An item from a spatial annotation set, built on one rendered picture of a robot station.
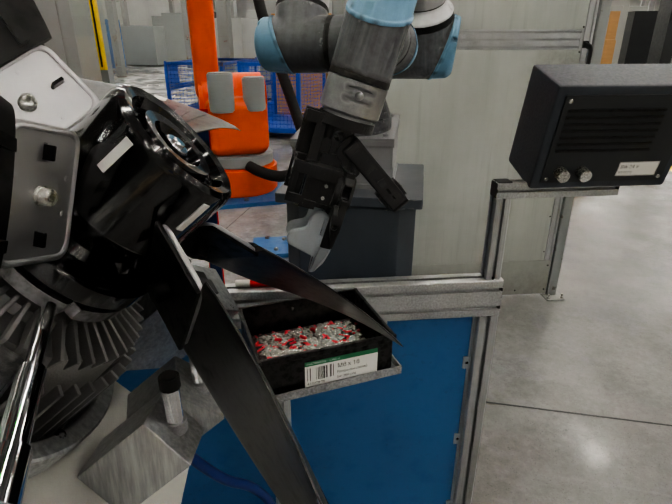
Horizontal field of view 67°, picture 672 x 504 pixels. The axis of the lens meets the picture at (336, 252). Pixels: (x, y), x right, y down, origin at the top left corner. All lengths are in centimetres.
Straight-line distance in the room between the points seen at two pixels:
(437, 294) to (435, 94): 152
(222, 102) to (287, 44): 345
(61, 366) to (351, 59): 42
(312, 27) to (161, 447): 54
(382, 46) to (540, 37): 198
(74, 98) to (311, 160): 28
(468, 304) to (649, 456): 120
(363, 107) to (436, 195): 192
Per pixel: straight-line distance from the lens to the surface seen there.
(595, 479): 195
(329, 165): 64
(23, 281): 43
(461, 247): 265
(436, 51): 104
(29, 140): 36
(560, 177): 97
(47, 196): 37
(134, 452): 53
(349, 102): 61
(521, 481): 186
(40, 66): 48
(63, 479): 56
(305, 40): 73
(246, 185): 432
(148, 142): 38
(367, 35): 61
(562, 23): 260
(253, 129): 430
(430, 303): 102
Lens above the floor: 130
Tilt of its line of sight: 23 degrees down
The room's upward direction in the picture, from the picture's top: straight up
